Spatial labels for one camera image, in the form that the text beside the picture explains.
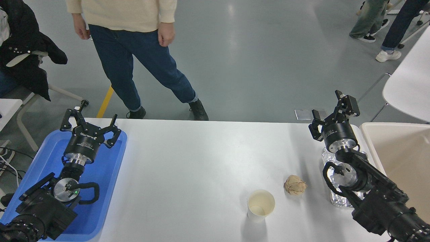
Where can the small white table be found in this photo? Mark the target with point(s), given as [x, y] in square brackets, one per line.
[8, 109]

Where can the large pale bin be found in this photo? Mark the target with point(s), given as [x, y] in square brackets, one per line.
[403, 151]

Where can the white paper cup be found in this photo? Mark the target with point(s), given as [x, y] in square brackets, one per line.
[260, 205]

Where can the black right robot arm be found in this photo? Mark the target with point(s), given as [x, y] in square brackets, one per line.
[383, 198]

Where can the blue plastic tray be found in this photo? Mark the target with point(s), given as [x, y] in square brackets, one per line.
[104, 174]

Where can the person's left hand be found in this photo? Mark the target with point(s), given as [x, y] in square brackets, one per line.
[166, 33]

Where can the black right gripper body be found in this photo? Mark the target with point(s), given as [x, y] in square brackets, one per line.
[339, 133]

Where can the round white table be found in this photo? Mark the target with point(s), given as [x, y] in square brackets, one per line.
[410, 84]

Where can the person's right hand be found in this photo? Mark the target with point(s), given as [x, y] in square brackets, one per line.
[81, 29]

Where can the crumpled tan paper ball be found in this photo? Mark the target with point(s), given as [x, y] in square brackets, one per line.
[295, 185]

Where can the crumpled silver foil tray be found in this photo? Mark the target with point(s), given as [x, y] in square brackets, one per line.
[337, 199]

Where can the white chair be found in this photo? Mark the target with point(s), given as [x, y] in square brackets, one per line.
[63, 91]

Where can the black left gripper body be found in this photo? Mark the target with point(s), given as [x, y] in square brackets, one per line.
[84, 143]

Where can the metal floor plate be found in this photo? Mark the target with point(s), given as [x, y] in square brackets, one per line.
[324, 112]
[303, 114]

